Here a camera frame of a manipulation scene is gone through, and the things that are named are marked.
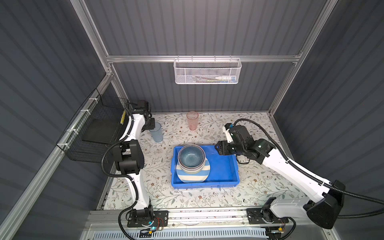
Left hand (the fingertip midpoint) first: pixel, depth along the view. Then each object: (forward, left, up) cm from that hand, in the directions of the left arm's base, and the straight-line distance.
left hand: (147, 126), depth 95 cm
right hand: (-23, -43, +8) cm, 49 cm away
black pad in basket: (-17, +16, +17) cm, 29 cm away
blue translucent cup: (-3, -5, -3) cm, 7 cm away
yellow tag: (-5, +10, +14) cm, 17 cm away
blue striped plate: (-32, -30, -8) cm, 45 cm away
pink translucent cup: (+7, -29, -1) cm, 30 cm away
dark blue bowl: (-22, -27, -3) cm, 35 cm away
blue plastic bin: (-28, -46, -12) cm, 55 cm away
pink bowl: (-31, -27, -2) cm, 41 cm away
